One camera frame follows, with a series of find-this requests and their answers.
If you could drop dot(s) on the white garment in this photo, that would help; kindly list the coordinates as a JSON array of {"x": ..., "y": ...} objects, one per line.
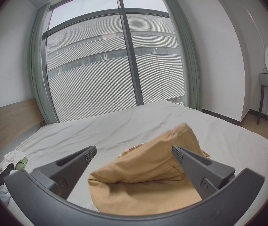
[{"x": 10, "y": 158}]

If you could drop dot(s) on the pale blue garment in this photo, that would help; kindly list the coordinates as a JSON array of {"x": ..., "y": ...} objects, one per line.
[{"x": 4, "y": 194}]

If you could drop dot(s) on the window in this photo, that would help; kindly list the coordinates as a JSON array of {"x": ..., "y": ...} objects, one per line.
[{"x": 89, "y": 79}]

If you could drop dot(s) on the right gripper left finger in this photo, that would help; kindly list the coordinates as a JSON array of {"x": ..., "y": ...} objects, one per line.
[{"x": 61, "y": 173}]

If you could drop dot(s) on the bed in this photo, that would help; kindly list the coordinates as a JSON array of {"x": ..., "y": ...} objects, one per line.
[{"x": 124, "y": 126}]

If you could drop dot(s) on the black garment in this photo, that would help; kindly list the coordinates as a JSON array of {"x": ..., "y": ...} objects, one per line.
[{"x": 5, "y": 174}]

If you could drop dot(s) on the round woven basket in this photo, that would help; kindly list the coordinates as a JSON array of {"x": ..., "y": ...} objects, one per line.
[{"x": 130, "y": 150}]

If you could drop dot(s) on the tan shorts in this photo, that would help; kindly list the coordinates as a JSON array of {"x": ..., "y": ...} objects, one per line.
[{"x": 148, "y": 178}]

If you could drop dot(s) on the green garment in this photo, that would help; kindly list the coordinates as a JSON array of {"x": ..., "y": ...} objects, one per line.
[{"x": 21, "y": 165}]

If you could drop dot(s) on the grey-green curtain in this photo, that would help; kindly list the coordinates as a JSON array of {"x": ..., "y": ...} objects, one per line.
[
  {"x": 188, "y": 67},
  {"x": 39, "y": 79}
]

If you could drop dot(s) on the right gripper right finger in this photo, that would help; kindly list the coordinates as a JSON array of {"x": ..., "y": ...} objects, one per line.
[{"x": 204, "y": 173}]

